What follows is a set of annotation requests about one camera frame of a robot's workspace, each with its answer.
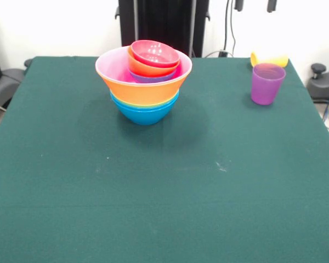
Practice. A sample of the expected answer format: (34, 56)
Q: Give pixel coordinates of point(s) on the grey base with black knob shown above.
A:
(5, 79)
(322, 85)

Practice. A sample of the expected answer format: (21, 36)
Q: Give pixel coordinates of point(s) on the large orange bowl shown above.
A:
(142, 93)

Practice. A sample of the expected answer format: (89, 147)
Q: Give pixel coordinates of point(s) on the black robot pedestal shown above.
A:
(164, 22)

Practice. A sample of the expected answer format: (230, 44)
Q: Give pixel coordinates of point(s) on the small dark blue bowl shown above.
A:
(150, 79)

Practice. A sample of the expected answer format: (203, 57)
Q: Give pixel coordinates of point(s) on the small red-orange bowl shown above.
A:
(142, 69)

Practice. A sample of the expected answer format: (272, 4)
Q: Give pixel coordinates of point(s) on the purple cup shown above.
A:
(266, 85)

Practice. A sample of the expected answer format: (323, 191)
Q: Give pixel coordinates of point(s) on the large pink bowl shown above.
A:
(112, 68)

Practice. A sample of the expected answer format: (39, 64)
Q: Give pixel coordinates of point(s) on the small crimson bowl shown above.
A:
(156, 53)

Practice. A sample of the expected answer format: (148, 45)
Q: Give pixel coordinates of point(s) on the yellow cup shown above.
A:
(274, 59)

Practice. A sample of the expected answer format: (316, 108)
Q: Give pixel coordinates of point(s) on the dark green table cloth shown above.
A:
(164, 205)

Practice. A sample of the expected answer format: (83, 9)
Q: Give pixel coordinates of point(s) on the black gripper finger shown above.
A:
(272, 5)
(238, 5)

